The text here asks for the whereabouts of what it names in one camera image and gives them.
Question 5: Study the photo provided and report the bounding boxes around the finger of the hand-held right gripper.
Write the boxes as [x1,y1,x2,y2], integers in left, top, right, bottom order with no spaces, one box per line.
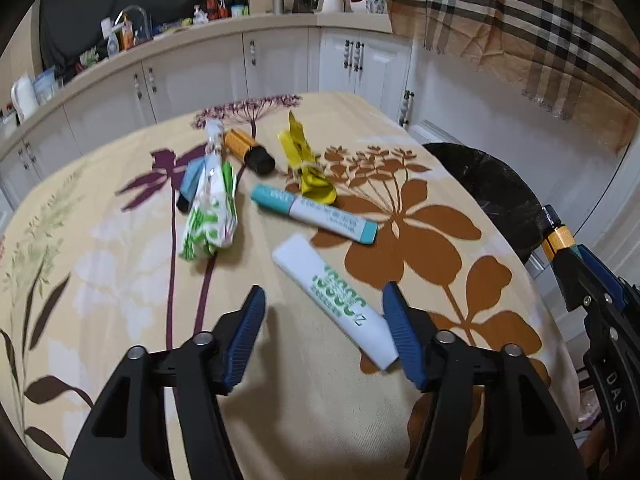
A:
[576,244,640,311]
[559,246,610,312]

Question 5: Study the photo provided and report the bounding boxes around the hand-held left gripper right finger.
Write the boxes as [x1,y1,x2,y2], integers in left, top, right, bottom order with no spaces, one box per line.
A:
[381,281,588,480]

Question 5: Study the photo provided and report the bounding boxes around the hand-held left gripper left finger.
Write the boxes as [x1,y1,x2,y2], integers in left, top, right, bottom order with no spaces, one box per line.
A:
[62,285,268,480]

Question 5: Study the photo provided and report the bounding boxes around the white tube green print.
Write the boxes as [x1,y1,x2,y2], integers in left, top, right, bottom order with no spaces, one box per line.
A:
[271,234,401,372]

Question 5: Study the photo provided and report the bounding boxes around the black bin with bag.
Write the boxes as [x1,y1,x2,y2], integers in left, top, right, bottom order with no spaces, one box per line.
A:
[422,142,552,267]

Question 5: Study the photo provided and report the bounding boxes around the green white wrapper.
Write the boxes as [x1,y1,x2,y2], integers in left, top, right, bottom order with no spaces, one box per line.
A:
[179,160,239,262]

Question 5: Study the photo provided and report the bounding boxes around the teal white tube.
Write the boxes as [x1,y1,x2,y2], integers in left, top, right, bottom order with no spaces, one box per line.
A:
[250,184,379,246]

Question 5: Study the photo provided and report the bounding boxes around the light blue packet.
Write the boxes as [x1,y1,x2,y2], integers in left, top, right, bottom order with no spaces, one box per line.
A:
[181,157,209,202]

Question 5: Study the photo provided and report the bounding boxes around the yellow wrapper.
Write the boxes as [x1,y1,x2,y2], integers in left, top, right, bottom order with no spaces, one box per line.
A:
[277,110,339,206]

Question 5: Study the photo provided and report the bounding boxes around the orange tube black cap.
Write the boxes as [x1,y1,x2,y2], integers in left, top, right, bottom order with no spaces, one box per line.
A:
[222,129,276,177]

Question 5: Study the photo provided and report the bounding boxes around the small white wrapper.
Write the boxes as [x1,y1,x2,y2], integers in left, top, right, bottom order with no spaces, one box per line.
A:
[206,120,224,161]

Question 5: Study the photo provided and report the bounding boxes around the floral tablecloth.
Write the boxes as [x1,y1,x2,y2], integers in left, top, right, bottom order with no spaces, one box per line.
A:
[0,91,583,480]

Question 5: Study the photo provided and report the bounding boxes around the plaid cloth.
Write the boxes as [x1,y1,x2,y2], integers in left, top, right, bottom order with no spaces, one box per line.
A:
[387,0,640,153]

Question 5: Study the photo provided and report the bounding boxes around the white base cabinets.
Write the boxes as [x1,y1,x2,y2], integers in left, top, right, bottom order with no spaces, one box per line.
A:
[0,25,640,241]

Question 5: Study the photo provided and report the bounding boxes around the beige countertop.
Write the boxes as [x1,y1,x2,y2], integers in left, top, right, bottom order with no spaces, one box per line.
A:
[0,10,393,161]

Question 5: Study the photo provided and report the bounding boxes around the clear container blue lid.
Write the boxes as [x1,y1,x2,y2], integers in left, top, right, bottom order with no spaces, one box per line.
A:
[34,70,58,103]

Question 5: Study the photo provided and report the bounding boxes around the white kettle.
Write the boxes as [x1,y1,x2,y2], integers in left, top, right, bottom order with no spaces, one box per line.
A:
[11,75,40,121]

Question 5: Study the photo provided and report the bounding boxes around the white plastic bottle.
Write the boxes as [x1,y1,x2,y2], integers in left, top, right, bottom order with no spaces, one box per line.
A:
[102,17,122,58]

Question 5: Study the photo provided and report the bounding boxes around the chrome faucet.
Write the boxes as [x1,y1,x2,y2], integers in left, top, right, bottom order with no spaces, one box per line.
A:
[117,5,152,44]

